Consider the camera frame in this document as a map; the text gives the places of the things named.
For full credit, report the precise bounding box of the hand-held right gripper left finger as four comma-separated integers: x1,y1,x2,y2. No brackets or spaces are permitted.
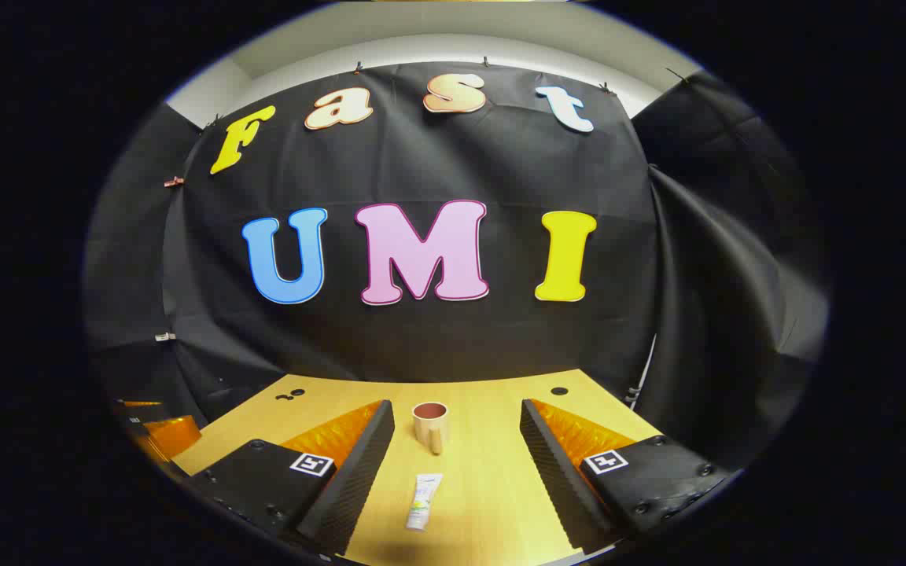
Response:
186,399,396,557

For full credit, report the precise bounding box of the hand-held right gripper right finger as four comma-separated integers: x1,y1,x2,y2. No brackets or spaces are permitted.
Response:
520,398,730,553

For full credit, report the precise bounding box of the beige cup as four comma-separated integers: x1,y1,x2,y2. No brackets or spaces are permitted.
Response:
412,402,450,456

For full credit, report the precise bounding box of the white toothpaste tube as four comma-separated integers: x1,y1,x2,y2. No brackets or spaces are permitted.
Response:
405,472,444,532

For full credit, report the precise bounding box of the wooden desktop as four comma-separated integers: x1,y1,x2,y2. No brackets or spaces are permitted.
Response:
172,369,663,566

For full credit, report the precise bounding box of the black backdrop cloth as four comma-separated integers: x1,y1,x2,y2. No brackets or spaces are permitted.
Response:
82,61,830,474

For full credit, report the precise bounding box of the white cord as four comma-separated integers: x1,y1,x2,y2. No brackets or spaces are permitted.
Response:
624,333,657,410

